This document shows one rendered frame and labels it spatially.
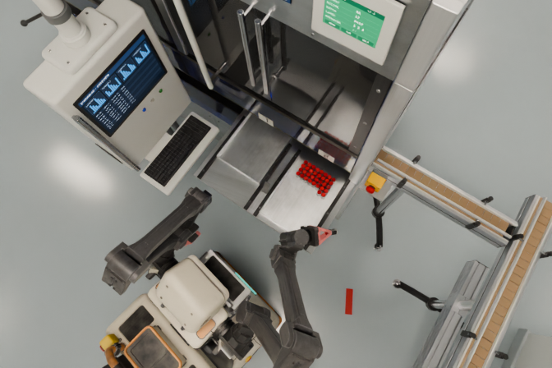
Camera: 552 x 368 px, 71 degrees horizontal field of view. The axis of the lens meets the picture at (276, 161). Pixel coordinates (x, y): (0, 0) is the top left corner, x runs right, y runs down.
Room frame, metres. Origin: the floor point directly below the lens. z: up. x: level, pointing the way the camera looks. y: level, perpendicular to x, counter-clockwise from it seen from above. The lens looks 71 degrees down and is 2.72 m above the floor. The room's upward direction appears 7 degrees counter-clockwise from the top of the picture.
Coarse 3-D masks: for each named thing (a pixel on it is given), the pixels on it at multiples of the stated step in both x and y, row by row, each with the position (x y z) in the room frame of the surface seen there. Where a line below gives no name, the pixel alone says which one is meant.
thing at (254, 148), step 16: (240, 128) 0.85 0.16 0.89; (256, 128) 0.84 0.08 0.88; (272, 128) 0.83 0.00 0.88; (240, 144) 0.76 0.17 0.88; (256, 144) 0.75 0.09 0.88; (272, 144) 0.74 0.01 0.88; (224, 160) 0.67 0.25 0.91; (240, 160) 0.68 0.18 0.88; (256, 160) 0.66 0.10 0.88; (272, 160) 0.65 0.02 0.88; (256, 176) 0.58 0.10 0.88
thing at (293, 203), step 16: (288, 176) 0.56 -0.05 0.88; (288, 192) 0.48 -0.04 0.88; (304, 192) 0.47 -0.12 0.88; (336, 192) 0.45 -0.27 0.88; (272, 208) 0.41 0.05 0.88; (288, 208) 0.40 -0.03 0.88; (304, 208) 0.39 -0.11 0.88; (320, 208) 0.38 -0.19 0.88; (288, 224) 0.32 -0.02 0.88; (304, 224) 0.32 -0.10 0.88
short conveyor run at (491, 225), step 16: (384, 160) 0.57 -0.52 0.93; (400, 160) 0.55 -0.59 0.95; (416, 160) 0.54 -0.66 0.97; (400, 176) 0.48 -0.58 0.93; (416, 176) 0.47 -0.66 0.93; (432, 176) 0.45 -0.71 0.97; (416, 192) 0.39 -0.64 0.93; (432, 192) 0.38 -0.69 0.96; (448, 192) 0.37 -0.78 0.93; (464, 192) 0.36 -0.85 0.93; (432, 208) 0.32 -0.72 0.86; (448, 208) 0.30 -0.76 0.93; (464, 208) 0.29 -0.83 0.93; (480, 208) 0.28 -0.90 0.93; (464, 224) 0.22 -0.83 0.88; (480, 224) 0.20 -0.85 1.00; (496, 224) 0.20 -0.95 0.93; (512, 224) 0.19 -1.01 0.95; (496, 240) 0.13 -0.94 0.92
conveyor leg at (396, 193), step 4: (396, 188) 0.48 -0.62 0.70; (392, 192) 0.48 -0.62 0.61; (396, 192) 0.46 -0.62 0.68; (400, 192) 0.45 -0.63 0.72; (404, 192) 0.45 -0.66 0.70; (388, 196) 0.48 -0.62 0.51; (392, 196) 0.46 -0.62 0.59; (396, 196) 0.45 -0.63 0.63; (384, 200) 0.48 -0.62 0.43; (388, 200) 0.46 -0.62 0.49; (392, 200) 0.45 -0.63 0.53; (380, 204) 0.48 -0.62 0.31; (384, 204) 0.46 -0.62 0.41; (388, 204) 0.45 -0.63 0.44; (392, 204) 0.45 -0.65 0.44; (376, 208) 0.49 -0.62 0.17; (380, 208) 0.46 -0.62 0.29; (384, 208) 0.45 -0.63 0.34; (376, 212) 0.46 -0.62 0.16; (380, 212) 0.45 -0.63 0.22
